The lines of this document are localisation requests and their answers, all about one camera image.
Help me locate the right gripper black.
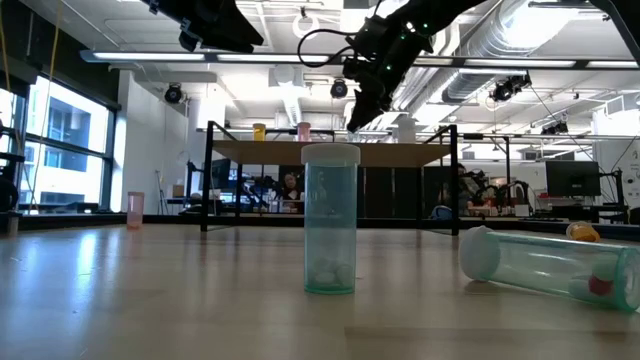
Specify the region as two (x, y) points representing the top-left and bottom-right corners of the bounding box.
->
(344, 17), (434, 132)

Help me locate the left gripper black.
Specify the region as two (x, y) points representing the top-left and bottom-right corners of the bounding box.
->
(142, 0), (265, 54)

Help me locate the white medicine bottle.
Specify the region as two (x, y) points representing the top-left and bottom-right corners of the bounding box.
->
(396, 115), (418, 145)

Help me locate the black overhead light bar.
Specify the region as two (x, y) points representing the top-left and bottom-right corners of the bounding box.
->
(79, 48), (640, 70)

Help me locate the person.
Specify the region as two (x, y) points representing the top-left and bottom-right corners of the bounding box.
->
(442, 163), (489, 219)
(279, 172), (304, 214)

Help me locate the teal bottle holding white pills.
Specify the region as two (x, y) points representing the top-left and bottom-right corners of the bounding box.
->
(300, 143), (362, 296)

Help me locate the black track light cluster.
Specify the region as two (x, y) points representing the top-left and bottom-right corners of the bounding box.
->
(488, 73), (533, 104)

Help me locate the large glass window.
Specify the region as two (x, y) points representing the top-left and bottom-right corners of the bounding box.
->
(0, 74), (119, 214)

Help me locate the black computer monitor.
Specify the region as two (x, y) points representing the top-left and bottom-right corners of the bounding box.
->
(544, 159), (602, 198)

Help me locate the teal bottle holding red pill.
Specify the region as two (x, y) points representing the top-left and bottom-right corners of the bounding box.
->
(458, 225), (640, 314)

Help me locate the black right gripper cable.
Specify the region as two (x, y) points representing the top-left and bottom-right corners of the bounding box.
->
(297, 28), (369, 70)

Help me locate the white ring ceiling fixture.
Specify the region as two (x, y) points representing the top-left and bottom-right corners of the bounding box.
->
(292, 12), (321, 41)

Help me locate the silver ventilation duct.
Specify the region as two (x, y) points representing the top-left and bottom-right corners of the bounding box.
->
(399, 0), (556, 109)

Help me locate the wooden shelf black metal frame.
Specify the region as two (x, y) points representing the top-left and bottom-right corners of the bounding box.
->
(199, 119), (461, 237)

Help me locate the black aluminium table frame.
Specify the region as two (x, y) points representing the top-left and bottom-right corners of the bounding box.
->
(0, 212), (640, 242)

